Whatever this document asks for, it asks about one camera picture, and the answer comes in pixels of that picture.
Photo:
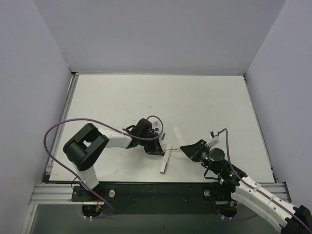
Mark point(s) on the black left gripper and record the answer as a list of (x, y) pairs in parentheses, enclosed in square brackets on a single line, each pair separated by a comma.
[(151, 146)]

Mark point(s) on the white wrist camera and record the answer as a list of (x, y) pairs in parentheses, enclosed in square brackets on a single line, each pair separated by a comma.
[(156, 125), (214, 139)]

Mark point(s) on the aluminium frame rail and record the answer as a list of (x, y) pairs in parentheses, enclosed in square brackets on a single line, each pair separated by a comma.
[(68, 194)]

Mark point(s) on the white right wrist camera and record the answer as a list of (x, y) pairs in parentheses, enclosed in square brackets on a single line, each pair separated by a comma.
[(214, 139)]

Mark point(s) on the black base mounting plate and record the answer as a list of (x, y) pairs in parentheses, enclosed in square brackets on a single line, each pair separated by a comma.
[(155, 199)]

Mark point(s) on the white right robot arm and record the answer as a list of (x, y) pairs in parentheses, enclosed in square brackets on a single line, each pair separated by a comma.
[(283, 216)]

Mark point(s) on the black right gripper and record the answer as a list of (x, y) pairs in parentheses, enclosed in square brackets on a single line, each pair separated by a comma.
[(198, 151)]

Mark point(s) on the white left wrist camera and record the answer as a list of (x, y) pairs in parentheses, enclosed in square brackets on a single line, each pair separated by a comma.
[(156, 125)]

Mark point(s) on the white plastic tray strip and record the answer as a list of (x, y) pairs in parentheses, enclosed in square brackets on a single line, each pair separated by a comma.
[(179, 136)]

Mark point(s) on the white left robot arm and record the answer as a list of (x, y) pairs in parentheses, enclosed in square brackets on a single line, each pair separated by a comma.
[(85, 147)]

